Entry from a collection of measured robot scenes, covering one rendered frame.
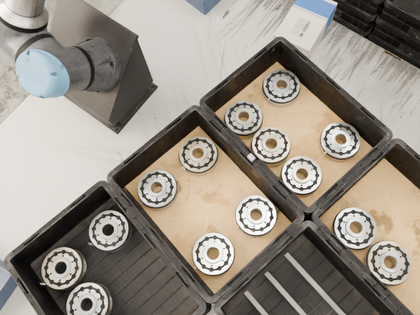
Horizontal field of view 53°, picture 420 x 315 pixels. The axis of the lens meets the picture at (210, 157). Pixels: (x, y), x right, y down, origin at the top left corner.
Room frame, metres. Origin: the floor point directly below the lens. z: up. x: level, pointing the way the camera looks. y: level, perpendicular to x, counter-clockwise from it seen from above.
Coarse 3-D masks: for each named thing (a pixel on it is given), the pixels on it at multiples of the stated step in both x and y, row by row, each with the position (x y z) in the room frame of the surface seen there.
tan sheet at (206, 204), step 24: (216, 144) 0.42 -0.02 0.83; (168, 168) 0.38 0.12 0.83; (216, 168) 0.35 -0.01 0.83; (192, 192) 0.30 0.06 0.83; (216, 192) 0.28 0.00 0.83; (240, 192) 0.27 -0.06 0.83; (168, 216) 0.25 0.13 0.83; (192, 216) 0.23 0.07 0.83; (216, 216) 0.22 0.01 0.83; (192, 240) 0.17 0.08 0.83; (240, 240) 0.15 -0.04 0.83; (264, 240) 0.14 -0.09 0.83; (192, 264) 0.11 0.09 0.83; (240, 264) 0.09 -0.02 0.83; (216, 288) 0.05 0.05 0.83
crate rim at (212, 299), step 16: (144, 144) 0.41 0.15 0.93; (128, 160) 0.38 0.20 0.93; (112, 176) 0.35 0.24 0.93; (144, 224) 0.22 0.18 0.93; (160, 240) 0.17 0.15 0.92; (272, 240) 0.12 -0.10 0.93; (176, 256) 0.13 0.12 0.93; (256, 256) 0.10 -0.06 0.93; (240, 272) 0.07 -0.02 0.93; (224, 288) 0.04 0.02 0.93
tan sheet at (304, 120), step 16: (256, 80) 0.59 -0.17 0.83; (240, 96) 0.55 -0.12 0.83; (256, 96) 0.54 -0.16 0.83; (304, 96) 0.51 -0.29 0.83; (224, 112) 0.51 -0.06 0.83; (272, 112) 0.48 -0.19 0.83; (288, 112) 0.47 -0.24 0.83; (304, 112) 0.46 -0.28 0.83; (320, 112) 0.45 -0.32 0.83; (288, 128) 0.42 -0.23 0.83; (304, 128) 0.41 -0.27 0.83; (320, 128) 0.41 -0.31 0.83; (272, 144) 0.39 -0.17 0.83; (304, 144) 0.37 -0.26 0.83; (368, 144) 0.33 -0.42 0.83; (320, 160) 0.32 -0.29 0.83; (352, 160) 0.30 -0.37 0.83; (304, 176) 0.28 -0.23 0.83; (336, 176) 0.27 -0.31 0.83; (320, 192) 0.23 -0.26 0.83
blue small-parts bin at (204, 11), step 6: (186, 0) 1.01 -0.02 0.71; (192, 0) 0.99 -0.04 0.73; (198, 0) 0.96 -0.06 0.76; (204, 0) 0.95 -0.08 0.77; (210, 0) 0.96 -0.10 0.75; (216, 0) 0.98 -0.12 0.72; (198, 6) 0.97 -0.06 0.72; (204, 6) 0.94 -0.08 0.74; (210, 6) 0.96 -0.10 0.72; (204, 12) 0.94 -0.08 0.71
